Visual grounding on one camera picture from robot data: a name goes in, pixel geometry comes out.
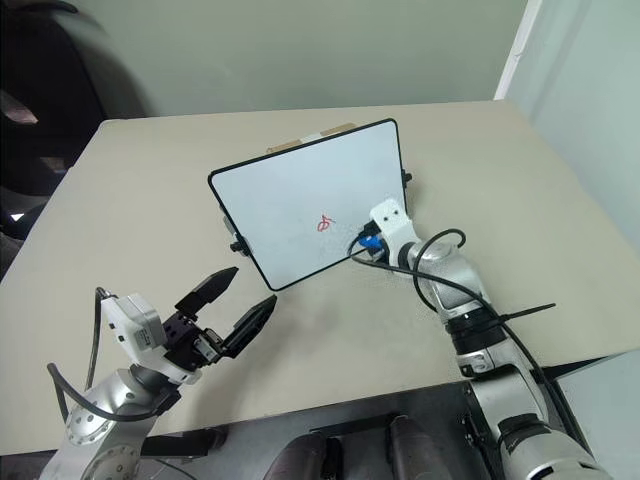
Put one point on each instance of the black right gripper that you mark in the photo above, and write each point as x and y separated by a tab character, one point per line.
380	254

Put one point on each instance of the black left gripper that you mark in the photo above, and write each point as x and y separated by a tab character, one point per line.
186	340

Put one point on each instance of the blue whiteboard eraser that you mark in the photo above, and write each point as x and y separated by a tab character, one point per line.
372	242

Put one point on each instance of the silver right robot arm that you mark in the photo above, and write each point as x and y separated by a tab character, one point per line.
462	285

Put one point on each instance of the black whiteboard stand knob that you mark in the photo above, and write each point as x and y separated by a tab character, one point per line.
408	178
237	245

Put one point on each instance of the brown tape strip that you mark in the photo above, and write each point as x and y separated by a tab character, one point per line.
284	146
337	129

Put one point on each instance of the white tape strip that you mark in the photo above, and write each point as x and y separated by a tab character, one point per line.
312	136

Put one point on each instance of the black zip tie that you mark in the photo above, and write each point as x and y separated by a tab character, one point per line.
530	310

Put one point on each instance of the dark office chair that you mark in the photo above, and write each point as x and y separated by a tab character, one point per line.
55	110

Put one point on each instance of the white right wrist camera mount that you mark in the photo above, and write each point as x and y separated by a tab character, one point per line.
394	222

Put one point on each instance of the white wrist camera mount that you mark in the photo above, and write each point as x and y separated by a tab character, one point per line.
394	222
134	324

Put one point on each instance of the whiteboard with black frame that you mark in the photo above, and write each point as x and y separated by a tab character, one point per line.
300	185

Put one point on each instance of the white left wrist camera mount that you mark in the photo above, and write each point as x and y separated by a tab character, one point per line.
134	324

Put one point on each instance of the white door frame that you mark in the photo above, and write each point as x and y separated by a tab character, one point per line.
515	50

